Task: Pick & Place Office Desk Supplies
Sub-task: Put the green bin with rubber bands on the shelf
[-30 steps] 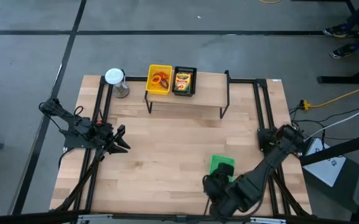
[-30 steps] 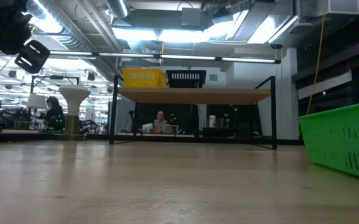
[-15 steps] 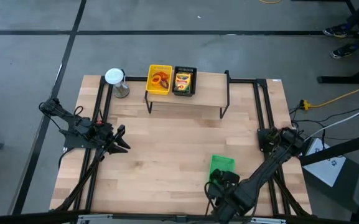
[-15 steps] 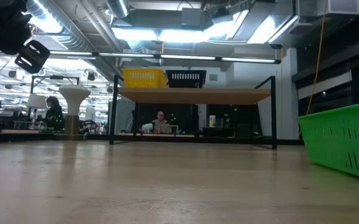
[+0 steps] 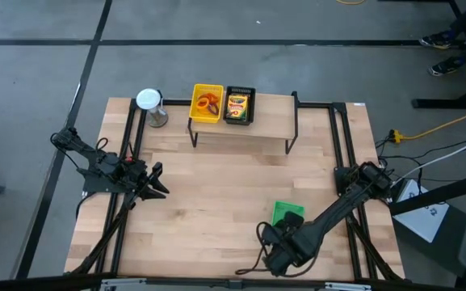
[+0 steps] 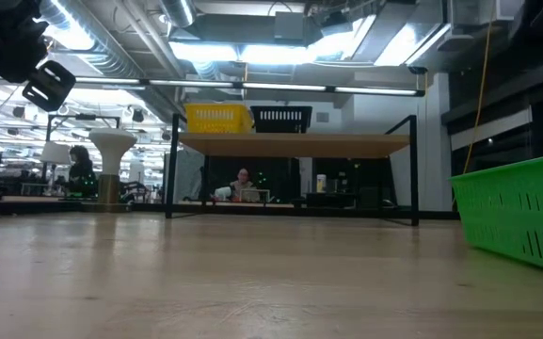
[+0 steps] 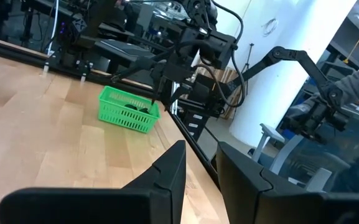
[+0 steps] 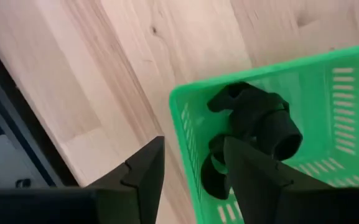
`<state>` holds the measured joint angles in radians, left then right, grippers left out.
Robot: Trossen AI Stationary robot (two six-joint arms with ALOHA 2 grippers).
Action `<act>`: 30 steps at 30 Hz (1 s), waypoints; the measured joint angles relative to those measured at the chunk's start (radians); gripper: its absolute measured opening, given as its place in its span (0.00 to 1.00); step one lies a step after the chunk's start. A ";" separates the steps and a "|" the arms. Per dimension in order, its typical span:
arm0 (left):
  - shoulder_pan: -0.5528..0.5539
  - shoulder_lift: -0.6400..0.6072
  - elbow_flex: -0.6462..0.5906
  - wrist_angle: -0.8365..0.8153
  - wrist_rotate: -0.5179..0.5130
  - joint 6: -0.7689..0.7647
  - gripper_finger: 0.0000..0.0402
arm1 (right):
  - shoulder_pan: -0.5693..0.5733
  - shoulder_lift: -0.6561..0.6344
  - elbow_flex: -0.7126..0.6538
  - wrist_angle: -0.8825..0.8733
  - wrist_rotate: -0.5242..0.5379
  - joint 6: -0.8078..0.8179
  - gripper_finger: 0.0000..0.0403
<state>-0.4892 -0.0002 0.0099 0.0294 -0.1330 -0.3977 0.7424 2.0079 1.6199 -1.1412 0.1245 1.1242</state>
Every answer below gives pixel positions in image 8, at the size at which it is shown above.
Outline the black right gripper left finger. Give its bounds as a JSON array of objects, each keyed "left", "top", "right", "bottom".
[{"left": 85, "top": 136, "right": 166, "bottom": 224}]

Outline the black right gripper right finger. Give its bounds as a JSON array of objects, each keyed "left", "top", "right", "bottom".
[{"left": 223, "top": 136, "right": 332, "bottom": 224}]

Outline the green plastic basket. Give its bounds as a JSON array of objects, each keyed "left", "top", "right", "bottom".
[{"left": 169, "top": 42, "right": 359, "bottom": 224}]

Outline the black aluminium table frame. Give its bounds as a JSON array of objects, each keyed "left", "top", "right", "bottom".
[{"left": 0, "top": 27, "right": 82, "bottom": 189}]

